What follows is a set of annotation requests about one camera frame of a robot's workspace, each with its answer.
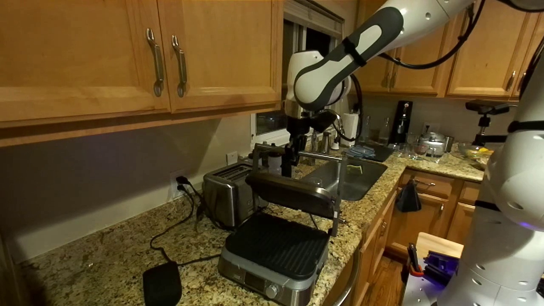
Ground silver kettle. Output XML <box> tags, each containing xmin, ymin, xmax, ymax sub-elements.
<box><xmin>414</xmin><ymin>125</ymin><xmax>452</xmax><ymax>159</ymax></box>

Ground stainless steel sink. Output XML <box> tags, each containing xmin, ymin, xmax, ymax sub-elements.
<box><xmin>299</xmin><ymin>154</ymin><xmax>389</xmax><ymax>202</ymax></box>

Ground wooden base cabinet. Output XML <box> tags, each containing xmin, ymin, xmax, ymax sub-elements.
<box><xmin>324</xmin><ymin>166</ymin><xmax>489</xmax><ymax>306</ymax></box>

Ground silver toaster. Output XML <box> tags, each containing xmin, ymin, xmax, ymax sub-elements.
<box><xmin>200</xmin><ymin>161</ymin><xmax>256</xmax><ymax>229</ymax></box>

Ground black box purple light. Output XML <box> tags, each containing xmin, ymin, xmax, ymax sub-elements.
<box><xmin>423</xmin><ymin>251</ymin><xmax>462</xmax><ymax>283</ymax></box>

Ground black flat pad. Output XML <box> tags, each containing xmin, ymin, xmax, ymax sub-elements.
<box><xmin>141</xmin><ymin>259</ymin><xmax>183</xmax><ymax>306</ymax></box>

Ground black hanging towel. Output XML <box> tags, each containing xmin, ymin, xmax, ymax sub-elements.
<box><xmin>394</xmin><ymin>178</ymin><xmax>423</xmax><ymax>213</ymax></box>

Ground wooden wall cabinet two handles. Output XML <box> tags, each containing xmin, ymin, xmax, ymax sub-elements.
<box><xmin>0</xmin><ymin>0</ymin><xmax>285</xmax><ymax>149</ymax></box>

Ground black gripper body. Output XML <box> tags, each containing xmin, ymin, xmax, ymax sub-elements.
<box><xmin>283</xmin><ymin>110</ymin><xmax>312</xmax><ymax>140</ymax></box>

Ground black power cable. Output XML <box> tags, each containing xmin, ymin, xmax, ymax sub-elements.
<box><xmin>147</xmin><ymin>185</ymin><xmax>222</xmax><ymax>266</ymax></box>

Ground white paper roll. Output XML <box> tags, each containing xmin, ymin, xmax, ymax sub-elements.
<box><xmin>340</xmin><ymin>110</ymin><xmax>362</xmax><ymax>149</ymax></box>

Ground black sports bottle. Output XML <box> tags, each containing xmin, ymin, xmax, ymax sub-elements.
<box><xmin>280</xmin><ymin>151</ymin><xmax>295</xmax><ymax>178</ymax></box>

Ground wooden cutting board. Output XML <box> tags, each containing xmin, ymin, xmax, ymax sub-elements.
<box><xmin>414</xmin><ymin>230</ymin><xmax>465</xmax><ymax>261</ymax></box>

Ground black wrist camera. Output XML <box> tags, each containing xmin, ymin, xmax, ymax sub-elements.
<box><xmin>307</xmin><ymin>108</ymin><xmax>340</xmax><ymax>135</ymax></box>

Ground silver black sandwich maker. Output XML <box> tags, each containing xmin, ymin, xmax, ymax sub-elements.
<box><xmin>217</xmin><ymin>151</ymin><xmax>348</xmax><ymax>306</ymax></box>

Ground black camera on tripod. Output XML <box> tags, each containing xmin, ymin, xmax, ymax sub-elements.
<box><xmin>464</xmin><ymin>100</ymin><xmax>511</xmax><ymax>147</ymax></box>

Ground white framed window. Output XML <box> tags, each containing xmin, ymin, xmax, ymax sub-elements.
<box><xmin>251</xmin><ymin>0</ymin><xmax>345</xmax><ymax>149</ymax></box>

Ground bowl with fruit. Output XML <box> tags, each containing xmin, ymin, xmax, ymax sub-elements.
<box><xmin>457</xmin><ymin>140</ymin><xmax>496</xmax><ymax>171</ymax></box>

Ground metal cabinet handle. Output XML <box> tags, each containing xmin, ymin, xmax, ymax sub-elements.
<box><xmin>142</xmin><ymin>26</ymin><xmax>166</xmax><ymax>98</ymax></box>
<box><xmin>168</xmin><ymin>33</ymin><xmax>188</xmax><ymax>98</ymax></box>

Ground black tall countertop appliance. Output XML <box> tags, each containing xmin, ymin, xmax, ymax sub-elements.
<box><xmin>389</xmin><ymin>100</ymin><xmax>414</xmax><ymax>145</ymax></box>

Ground chrome faucet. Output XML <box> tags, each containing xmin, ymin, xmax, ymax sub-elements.
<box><xmin>307</xmin><ymin>120</ymin><xmax>346</xmax><ymax>166</ymax></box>

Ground dark dish mat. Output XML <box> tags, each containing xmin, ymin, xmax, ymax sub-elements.
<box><xmin>345</xmin><ymin>142</ymin><xmax>396</xmax><ymax>162</ymax></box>

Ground clear labelled bottle black cap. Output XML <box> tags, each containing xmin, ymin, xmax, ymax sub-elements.
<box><xmin>266</xmin><ymin>144</ymin><xmax>283</xmax><ymax>174</ymax></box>

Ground black wall plug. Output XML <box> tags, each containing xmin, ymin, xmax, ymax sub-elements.
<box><xmin>173</xmin><ymin>174</ymin><xmax>192</xmax><ymax>195</ymax></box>

